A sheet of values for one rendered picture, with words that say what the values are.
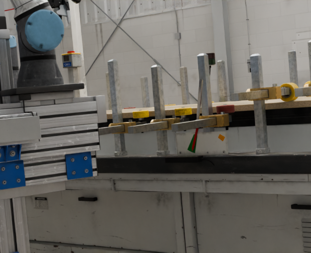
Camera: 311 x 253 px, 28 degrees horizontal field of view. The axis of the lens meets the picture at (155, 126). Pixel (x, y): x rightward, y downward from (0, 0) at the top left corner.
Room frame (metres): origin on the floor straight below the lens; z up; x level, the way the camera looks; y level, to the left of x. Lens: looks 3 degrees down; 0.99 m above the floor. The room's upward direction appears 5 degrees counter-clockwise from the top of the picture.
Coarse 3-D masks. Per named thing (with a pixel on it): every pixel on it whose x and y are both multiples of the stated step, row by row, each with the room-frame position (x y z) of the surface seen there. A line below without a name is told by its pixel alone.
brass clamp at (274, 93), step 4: (252, 88) 2.57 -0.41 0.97; (256, 88) 2.56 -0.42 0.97; (260, 88) 2.55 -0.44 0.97; (264, 88) 2.54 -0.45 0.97; (268, 88) 2.53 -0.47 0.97; (272, 88) 2.52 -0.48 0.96; (276, 88) 2.52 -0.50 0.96; (280, 88) 2.55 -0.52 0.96; (268, 92) 2.53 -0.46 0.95; (272, 92) 2.52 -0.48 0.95; (276, 92) 2.51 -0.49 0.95; (280, 92) 2.55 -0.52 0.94; (268, 96) 2.53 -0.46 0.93; (272, 96) 2.52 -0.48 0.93; (276, 96) 2.51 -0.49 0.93; (280, 96) 2.54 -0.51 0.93; (252, 100) 2.57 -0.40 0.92
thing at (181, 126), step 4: (196, 120) 2.55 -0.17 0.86; (200, 120) 2.57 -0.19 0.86; (204, 120) 2.60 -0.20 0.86; (208, 120) 2.62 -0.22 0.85; (212, 120) 2.65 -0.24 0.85; (172, 124) 2.45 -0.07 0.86; (176, 124) 2.44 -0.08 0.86; (180, 124) 2.45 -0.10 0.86; (184, 124) 2.47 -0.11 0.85; (188, 124) 2.50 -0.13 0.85; (192, 124) 2.52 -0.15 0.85; (196, 124) 2.54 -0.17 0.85; (200, 124) 2.57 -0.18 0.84; (204, 124) 2.60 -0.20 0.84; (208, 124) 2.62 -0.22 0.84; (212, 124) 2.65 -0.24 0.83; (172, 128) 2.45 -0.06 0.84; (176, 128) 2.44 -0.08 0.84; (180, 128) 2.45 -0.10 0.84; (184, 128) 2.47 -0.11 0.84; (188, 128) 2.49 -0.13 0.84; (192, 128) 2.52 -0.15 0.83
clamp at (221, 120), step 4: (200, 116) 2.72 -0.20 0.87; (204, 116) 2.71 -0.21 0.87; (208, 116) 2.70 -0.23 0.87; (212, 116) 2.69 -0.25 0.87; (216, 116) 2.67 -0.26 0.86; (220, 116) 2.66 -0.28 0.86; (224, 116) 2.67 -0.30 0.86; (228, 116) 2.69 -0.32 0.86; (216, 120) 2.68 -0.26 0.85; (220, 120) 2.66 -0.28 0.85; (224, 120) 2.66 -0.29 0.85; (228, 120) 2.69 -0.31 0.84; (216, 124) 2.68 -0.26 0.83; (220, 124) 2.67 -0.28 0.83; (224, 124) 2.66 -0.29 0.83; (228, 124) 2.69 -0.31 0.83
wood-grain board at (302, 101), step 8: (304, 96) 3.30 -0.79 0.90; (192, 104) 3.70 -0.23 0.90; (216, 104) 3.23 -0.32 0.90; (240, 104) 2.87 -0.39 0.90; (248, 104) 2.81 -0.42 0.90; (272, 104) 2.74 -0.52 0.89; (280, 104) 2.72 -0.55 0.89; (288, 104) 2.70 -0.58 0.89; (296, 104) 2.67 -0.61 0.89; (304, 104) 2.65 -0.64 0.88; (128, 112) 3.20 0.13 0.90; (152, 112) 3.11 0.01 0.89; (168, 112) 3.06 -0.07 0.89; (192, 112) 2.98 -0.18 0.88; (200, 112) 2.95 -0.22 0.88
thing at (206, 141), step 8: (176, 136) 2.80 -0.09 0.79; (184, 136) 2.77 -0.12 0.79; (192, 136) 2.75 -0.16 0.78; (200, 136) 2.73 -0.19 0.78; (208, 136) 2.70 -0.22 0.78; (216, 136) 2.68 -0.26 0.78; (224, 136) 2.66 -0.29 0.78; (176, 144) 2.80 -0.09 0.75; (184, 144) 2.78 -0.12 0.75; (200, 144) 2.73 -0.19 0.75; (208, 144) 2.70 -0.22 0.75; (216, 144) 2.68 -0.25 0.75; (224, 144) 2.66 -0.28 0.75; (184, 152) 2.78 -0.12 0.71; (192, 152) 2.75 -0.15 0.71; (200, 152) 2.73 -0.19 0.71; (216, 152) 2.68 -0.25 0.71; (224, 152) 2.66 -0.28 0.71
